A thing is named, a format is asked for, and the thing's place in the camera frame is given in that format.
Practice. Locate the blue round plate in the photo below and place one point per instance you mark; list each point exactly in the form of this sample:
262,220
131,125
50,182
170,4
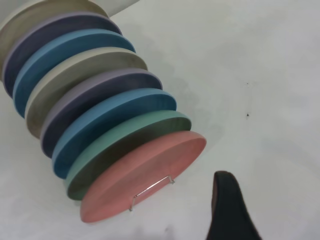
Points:
67,55
110,122

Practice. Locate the pink round plate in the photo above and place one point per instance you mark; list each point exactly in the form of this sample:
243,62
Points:
140,180

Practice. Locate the purple round plate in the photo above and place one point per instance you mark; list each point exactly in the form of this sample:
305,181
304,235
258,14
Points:
100,97
55,32

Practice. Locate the green round plate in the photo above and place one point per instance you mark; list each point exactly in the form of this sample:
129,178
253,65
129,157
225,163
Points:
120,145

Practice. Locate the beige round plate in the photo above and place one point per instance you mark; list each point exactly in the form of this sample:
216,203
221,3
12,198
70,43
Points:
45,12
85,75

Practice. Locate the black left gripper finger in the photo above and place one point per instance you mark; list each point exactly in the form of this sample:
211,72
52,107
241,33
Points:
232,212

